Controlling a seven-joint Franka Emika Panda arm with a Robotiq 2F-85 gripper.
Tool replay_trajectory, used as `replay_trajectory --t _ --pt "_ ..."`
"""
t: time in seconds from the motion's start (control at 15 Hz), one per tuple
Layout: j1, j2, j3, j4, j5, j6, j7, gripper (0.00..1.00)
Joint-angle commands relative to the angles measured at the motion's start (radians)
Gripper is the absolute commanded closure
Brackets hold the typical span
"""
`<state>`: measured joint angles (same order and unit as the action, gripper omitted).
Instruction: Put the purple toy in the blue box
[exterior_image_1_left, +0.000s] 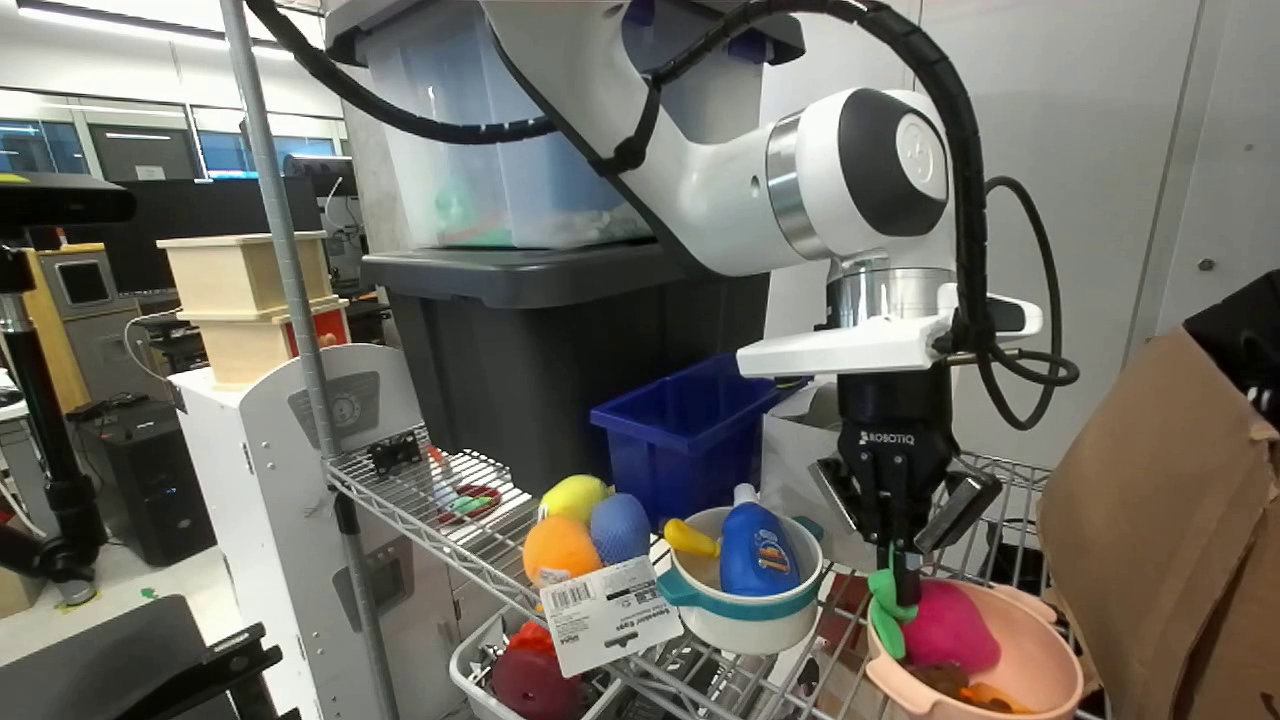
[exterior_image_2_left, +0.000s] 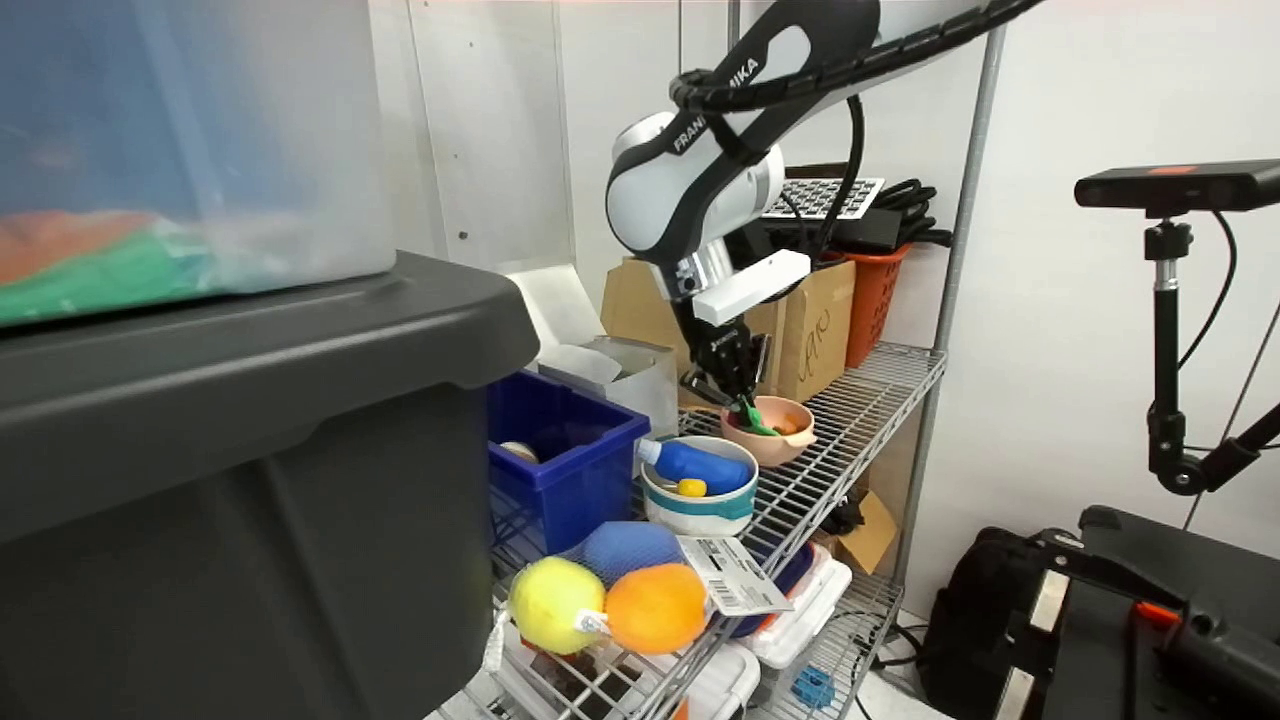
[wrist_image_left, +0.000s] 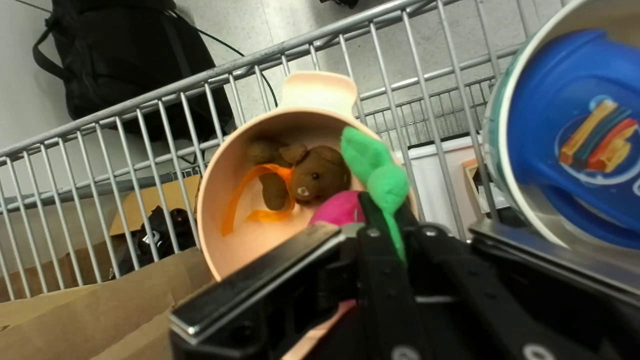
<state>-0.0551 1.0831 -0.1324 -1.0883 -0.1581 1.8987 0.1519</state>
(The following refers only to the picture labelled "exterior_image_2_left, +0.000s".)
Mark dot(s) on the small cardboard box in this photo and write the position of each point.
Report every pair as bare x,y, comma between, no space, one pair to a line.
866,541

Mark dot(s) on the clear plastic bin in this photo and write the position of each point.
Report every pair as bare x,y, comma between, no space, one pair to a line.
203,105

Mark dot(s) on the orange ball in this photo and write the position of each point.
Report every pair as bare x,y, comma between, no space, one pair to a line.
659,611

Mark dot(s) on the white plastic container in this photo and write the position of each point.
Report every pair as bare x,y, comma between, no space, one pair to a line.
806,625

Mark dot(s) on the blue toy bottle yellow cap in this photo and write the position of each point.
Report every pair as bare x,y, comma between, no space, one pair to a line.
705,465

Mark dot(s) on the white cardboard box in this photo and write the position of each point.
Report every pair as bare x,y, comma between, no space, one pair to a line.
602,364

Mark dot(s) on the large cardboard box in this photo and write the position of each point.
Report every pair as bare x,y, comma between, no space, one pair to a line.
812,341

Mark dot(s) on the dark grey storage tote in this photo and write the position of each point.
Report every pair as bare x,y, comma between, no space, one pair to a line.
243,533

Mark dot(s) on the yellow ball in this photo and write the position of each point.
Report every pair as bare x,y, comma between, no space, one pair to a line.
556,604

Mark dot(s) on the black keyboard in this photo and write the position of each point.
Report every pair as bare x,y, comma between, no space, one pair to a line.
824,199

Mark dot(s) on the blue plastic box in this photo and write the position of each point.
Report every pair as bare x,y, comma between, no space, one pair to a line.
587,480

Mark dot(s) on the orange basket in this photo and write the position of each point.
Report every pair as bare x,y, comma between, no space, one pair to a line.
872,313

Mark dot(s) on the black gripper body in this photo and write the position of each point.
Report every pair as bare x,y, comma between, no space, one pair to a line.
724,346

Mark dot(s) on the black external camera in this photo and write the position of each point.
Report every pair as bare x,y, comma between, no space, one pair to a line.
1173,187

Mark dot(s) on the blue ball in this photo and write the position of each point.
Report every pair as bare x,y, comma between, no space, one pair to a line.
626,545

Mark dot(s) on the black backpack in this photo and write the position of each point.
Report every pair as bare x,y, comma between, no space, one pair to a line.
980,625

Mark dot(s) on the black camera stand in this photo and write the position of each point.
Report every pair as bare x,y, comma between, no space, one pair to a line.
1164,346

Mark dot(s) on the white barcode tag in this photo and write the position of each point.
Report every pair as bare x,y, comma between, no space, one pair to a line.
730,576

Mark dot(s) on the pink bowl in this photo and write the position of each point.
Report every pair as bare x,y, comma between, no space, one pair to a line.
795,436

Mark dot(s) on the small blue round object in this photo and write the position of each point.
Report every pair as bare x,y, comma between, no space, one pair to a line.
812,685

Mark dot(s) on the white teal bowl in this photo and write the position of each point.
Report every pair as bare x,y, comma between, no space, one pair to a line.
701,512

